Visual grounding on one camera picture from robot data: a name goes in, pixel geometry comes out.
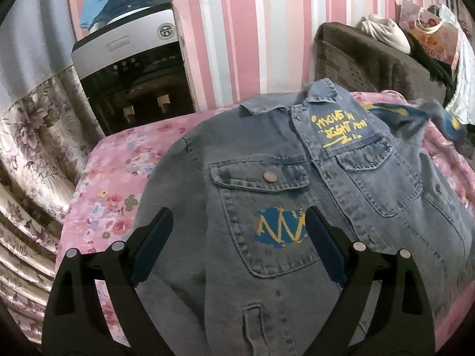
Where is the cream white cloth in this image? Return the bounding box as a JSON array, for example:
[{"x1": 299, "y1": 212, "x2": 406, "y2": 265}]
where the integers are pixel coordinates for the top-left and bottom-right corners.
[{"x1": 358, "y1": 13, "x2": 412, "y2": 55}]

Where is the floral printed bag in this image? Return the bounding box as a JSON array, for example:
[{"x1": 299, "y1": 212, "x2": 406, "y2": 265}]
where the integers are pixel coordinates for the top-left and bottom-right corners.
[{"x1": 399, "y1": 0, "x2": 464, "y2": 71}]

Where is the light blue cloth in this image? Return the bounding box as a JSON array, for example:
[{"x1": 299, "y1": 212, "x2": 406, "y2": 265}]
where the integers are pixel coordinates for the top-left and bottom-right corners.
[{"x1": 80, "y1": 0, "x2": 175, "y2": 30}]

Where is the blue denim jacket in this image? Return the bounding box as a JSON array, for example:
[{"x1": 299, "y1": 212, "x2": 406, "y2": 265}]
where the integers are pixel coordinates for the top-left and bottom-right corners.
[{"x1": 132, "y1": 79, "x2": 475, "y2": 356}]

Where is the black cloth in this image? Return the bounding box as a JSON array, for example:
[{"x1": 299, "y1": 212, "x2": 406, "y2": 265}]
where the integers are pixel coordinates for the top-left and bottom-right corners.
[{"x1": 406, "y1": 31, "x2": 458, "y2": 87}]

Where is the black silver water dispenser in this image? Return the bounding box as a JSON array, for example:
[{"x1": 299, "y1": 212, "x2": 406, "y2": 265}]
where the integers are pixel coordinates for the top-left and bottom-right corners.
[{"x1": 71, "y1": 2, "x2": 197, "y2": 137}]

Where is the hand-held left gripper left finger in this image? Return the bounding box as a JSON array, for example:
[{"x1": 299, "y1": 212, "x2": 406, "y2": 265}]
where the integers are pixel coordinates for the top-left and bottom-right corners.
[{"x1": 42, "y1": 207, "x2": 175, "y2": 356}]

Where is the pink floral bed sheet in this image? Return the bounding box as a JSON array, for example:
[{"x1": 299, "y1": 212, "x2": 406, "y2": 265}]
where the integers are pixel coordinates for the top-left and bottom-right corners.
[{"x1": 56, "y1": 91, "x2": 475, "y2": 356}]

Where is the white lace cloth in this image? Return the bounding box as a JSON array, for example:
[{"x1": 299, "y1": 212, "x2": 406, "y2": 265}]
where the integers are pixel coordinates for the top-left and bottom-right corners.
[{"x1": 440, "y1": 4, "x2": 475, "y2": 127}]

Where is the floral curtain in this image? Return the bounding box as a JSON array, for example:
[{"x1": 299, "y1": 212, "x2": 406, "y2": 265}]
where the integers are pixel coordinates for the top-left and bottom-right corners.
[{"x1": 0, "y1": 0, "x2": 106, "y2": 329}]

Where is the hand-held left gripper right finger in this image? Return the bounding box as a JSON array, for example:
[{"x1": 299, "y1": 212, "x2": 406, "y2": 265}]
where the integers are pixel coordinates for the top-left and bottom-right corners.
[{"x1": 303, "y1": 206, "x2": 436, "y2": 356}]

